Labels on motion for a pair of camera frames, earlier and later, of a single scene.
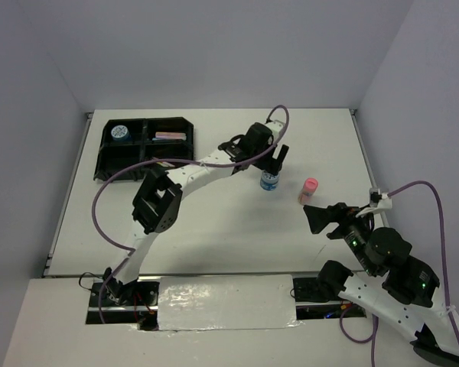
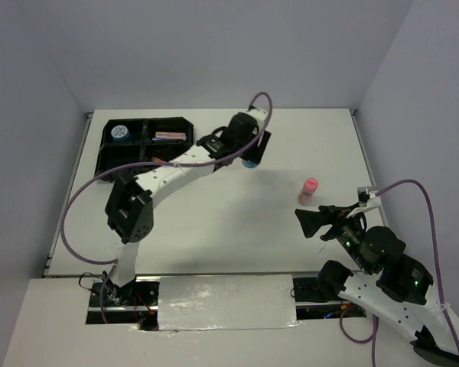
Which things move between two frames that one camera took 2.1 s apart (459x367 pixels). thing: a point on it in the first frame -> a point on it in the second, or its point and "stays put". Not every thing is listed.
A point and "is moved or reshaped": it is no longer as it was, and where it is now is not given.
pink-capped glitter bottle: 307,191 stays put
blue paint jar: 120,133 stays put
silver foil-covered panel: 205,303 stays put
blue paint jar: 268,182 is moved or reshaped
